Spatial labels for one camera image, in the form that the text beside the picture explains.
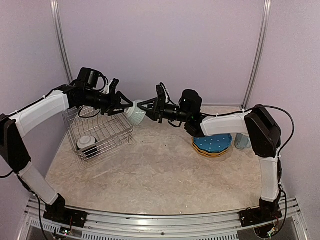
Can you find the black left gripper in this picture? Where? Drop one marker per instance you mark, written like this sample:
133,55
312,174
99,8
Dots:
115,103

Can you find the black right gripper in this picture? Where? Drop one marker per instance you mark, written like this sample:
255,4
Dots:
156,111

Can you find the small pale ribbed cup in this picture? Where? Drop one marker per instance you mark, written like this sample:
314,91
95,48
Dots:
134,114

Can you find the dark teal white bowl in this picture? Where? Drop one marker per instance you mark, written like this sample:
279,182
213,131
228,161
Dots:
87,144

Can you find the yellow dotted plate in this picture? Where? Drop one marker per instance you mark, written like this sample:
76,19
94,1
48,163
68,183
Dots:
200,150
211,155

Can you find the blue dotted plate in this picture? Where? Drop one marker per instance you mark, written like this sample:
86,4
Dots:
218,138

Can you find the light blue mug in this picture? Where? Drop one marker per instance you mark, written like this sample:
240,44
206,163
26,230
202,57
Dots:
242,141

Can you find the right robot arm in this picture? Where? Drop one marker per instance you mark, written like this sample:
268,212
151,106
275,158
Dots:
210,134

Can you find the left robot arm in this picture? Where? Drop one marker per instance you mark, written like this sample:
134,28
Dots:
16,126

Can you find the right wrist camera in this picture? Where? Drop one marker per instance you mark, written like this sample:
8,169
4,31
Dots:
163,94

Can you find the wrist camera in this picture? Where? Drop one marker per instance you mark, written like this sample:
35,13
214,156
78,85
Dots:
88,78
163,94

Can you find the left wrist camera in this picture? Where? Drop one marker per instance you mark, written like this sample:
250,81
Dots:
88,78

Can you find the metal wire dish rack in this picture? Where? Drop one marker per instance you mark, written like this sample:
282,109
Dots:
111,132

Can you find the left aluminium frame post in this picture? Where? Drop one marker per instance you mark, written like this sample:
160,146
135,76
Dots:
55,11

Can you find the aluminium frame post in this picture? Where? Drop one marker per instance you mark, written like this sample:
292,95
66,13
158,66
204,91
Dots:
55,11
258,53

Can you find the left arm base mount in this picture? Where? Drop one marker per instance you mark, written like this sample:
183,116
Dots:
65,215

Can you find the front aluminium rail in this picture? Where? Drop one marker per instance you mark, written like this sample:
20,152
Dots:
103,225

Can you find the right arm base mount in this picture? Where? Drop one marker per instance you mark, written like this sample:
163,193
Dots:
260,212

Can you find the right aluminium frame post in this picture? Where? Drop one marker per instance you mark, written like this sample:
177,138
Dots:
258,53

